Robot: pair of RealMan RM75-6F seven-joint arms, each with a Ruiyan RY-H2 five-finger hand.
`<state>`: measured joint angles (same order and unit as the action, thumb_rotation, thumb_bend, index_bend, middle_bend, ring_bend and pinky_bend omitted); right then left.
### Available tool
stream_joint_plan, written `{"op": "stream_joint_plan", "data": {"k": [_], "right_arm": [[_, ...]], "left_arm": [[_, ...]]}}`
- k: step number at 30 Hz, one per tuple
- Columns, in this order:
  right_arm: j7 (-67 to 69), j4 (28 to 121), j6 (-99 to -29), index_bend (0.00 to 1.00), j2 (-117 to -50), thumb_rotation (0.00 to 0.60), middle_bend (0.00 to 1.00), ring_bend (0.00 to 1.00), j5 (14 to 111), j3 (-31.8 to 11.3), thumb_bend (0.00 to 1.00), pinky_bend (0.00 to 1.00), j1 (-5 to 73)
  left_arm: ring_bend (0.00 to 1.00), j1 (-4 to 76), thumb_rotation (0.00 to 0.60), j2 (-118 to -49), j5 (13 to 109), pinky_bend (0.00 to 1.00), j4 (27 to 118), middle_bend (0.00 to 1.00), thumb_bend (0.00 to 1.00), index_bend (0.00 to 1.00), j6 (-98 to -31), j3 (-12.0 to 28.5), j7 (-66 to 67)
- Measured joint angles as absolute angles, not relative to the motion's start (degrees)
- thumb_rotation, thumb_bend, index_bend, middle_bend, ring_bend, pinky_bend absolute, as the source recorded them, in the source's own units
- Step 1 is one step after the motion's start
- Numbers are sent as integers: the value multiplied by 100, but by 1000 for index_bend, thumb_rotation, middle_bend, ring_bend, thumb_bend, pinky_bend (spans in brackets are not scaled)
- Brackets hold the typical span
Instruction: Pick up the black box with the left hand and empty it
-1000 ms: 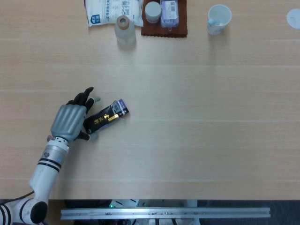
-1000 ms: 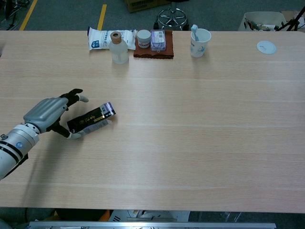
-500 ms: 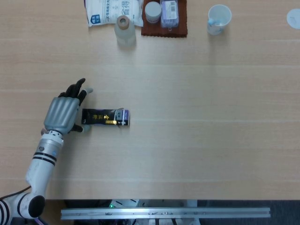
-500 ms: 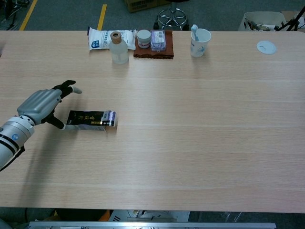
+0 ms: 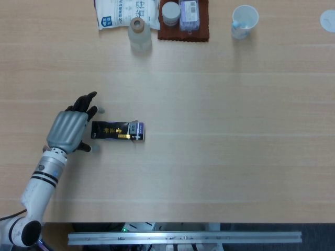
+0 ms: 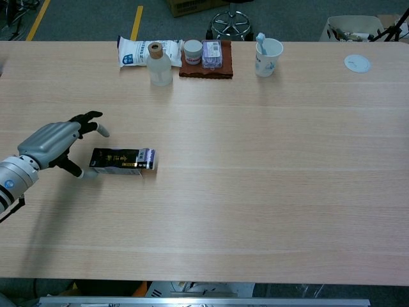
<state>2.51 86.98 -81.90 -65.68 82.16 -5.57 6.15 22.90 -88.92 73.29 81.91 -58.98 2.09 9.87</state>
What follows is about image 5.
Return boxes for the brown cloth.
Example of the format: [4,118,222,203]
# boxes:
[157,0,210,42]

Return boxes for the white round lid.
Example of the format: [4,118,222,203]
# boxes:
[320,9,335,33]

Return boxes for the white salt bag blue logo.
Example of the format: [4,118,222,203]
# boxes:
[94,0,161,31]

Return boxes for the black box with gold lettering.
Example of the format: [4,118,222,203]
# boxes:
[91,120,146,142]

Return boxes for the white paper cup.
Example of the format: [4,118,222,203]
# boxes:
[230,5,260,40]

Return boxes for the purple clear plastic box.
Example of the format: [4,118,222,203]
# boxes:
[178,0,201,33]

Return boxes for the frosted glass bottle cork cap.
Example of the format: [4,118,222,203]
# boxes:
[127,17,152,54]

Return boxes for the white jar grey lid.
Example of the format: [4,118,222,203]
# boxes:
[161,2,181,27]

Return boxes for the white robot base chassis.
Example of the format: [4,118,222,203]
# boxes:
[122,222,221,232]

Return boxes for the aluminium rail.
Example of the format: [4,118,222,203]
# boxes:
[68,231,303,246]

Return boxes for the left robot hand grey black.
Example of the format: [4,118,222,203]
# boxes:
[46,91,107,155]

